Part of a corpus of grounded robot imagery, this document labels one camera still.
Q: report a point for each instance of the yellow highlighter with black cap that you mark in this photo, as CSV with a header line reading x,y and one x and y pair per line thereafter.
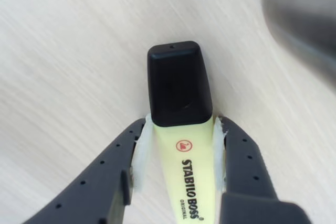
x,y
181,90

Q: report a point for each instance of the silver metal cup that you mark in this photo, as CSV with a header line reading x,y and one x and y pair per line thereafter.
x,y
309,11

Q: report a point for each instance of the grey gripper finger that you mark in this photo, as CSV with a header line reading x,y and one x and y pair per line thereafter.
x,y
246,171
99,182

